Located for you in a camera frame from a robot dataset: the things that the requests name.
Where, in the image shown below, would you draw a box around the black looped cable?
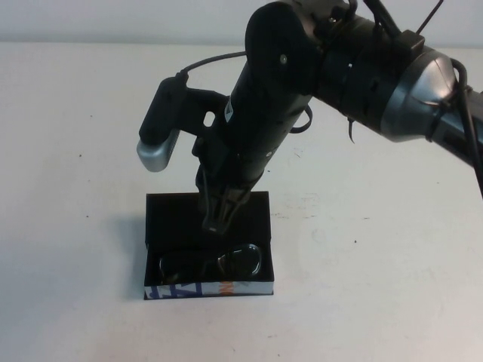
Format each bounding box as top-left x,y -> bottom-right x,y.
292,104 -> 314,133

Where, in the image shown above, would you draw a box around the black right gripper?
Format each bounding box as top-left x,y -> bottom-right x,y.
191,96 -> 305,233

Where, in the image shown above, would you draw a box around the black right camera cable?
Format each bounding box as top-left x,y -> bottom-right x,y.
180,51 -> 248,82

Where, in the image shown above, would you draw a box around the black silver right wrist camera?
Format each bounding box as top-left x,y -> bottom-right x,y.
136,75 -> 189,173

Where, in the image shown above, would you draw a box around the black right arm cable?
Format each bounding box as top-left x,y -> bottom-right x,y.
361,0 -> 483,170

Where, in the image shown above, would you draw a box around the black printed glasses case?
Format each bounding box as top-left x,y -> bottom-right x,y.
143,191 -> 275,302

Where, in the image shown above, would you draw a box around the dark framed glasses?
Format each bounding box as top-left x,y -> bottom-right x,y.
156,243 -> 263,286

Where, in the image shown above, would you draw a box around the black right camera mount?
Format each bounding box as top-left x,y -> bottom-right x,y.
180,86 -> 227,137

